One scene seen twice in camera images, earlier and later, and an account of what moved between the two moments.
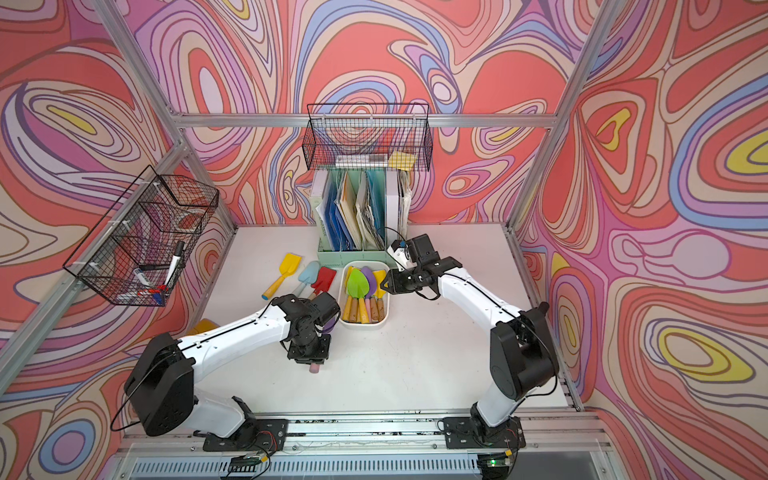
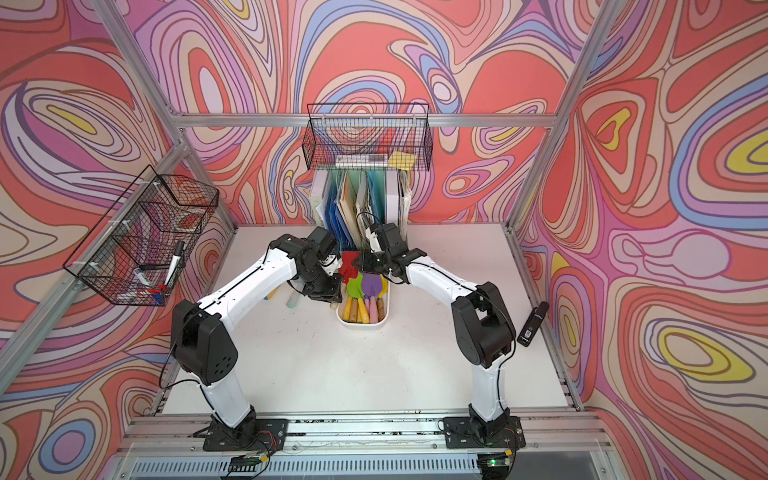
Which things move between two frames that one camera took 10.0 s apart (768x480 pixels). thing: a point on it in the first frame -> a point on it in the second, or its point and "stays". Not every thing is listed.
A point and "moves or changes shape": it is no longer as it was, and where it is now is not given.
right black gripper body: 406,281 -> 375,262
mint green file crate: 356,213 stays
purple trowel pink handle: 372,285 moves or changes shape
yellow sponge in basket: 402,160 stays
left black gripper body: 313,349 -> 321,285
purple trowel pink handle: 315,367 -> 373,310
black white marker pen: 179,248 stays
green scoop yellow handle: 358,287 stays
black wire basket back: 368,138 stays
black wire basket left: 137,253 stays
